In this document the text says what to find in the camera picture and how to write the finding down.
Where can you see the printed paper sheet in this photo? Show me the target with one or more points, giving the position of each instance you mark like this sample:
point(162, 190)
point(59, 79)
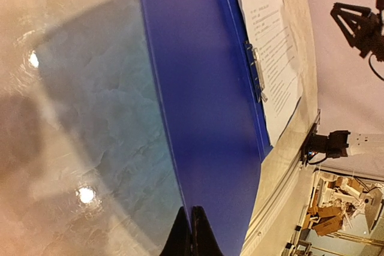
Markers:
point(277, 61)

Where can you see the aluminium front rail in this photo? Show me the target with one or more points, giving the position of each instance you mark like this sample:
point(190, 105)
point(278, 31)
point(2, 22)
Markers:
point(279, 175)

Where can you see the cardboard boxes pile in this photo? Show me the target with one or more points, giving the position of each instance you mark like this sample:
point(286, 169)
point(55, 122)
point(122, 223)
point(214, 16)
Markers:
point(334, 202)

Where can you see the metal folder clip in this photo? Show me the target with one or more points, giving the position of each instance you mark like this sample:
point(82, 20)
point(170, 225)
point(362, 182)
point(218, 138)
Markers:
point(255, 70)

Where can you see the white background equipment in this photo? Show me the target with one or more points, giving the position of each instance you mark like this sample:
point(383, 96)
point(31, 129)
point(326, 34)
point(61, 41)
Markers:
point(364, 238)

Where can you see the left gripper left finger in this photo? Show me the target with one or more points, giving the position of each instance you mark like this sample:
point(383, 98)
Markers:
point(179, 240)

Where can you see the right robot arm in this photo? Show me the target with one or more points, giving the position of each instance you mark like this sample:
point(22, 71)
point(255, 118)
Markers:
point(360, 143)

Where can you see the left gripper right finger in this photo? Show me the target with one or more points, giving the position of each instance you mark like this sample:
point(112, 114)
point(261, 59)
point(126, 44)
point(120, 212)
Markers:
point(203, 240)

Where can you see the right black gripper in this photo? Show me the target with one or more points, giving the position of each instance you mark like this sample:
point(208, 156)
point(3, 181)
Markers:
point(349, 19)

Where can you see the blue file folder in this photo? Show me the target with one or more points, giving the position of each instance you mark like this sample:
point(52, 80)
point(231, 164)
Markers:
point(215, 128)

